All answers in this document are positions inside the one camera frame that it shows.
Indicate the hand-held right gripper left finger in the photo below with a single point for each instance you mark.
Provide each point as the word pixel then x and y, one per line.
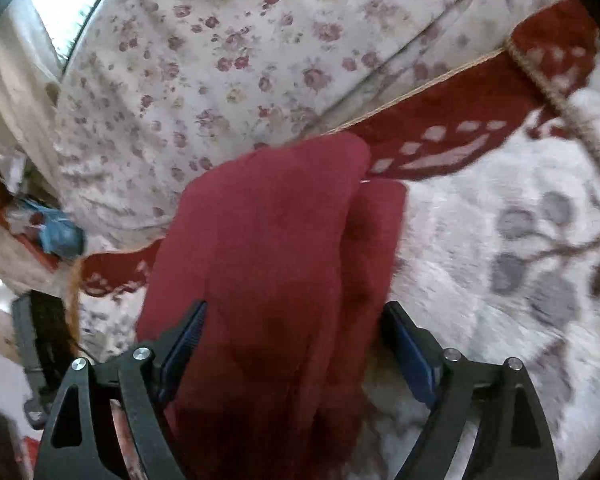
pixel 182 347

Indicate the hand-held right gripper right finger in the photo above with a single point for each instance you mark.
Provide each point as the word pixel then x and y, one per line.
pixel 414 355

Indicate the dark red small garment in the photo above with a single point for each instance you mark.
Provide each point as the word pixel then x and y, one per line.
pixel 265 260

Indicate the blue cloth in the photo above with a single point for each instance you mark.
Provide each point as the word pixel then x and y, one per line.
pixel 57 234

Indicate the red and white patterned blanket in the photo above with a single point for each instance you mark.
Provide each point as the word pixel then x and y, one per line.
pixel 480 220

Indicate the beige curtain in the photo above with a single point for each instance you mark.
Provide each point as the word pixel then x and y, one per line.
pixel 15 90

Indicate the white floral duvet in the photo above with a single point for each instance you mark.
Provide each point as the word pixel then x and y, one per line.
pixel 240 60

